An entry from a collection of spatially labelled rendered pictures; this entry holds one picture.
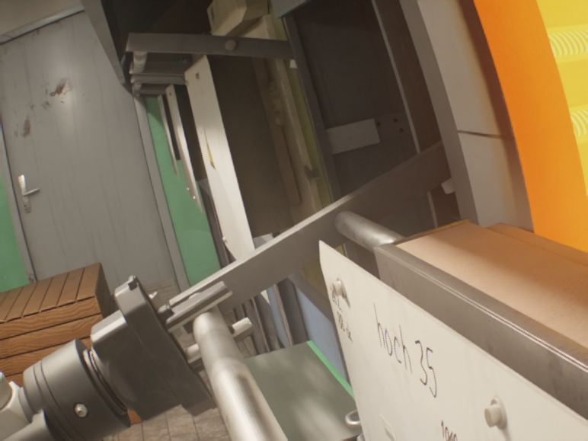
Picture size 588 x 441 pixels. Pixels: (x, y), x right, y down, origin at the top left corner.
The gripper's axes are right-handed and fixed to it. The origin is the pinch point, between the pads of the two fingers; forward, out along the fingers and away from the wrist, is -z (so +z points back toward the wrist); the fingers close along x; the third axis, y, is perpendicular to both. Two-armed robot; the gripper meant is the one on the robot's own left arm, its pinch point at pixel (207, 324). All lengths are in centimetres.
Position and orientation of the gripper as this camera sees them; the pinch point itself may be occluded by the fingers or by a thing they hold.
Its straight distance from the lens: 69.3
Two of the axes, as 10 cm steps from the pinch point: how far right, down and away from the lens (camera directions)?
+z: -8.6, 5.1, -1.0
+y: -1.9, -1.3, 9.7
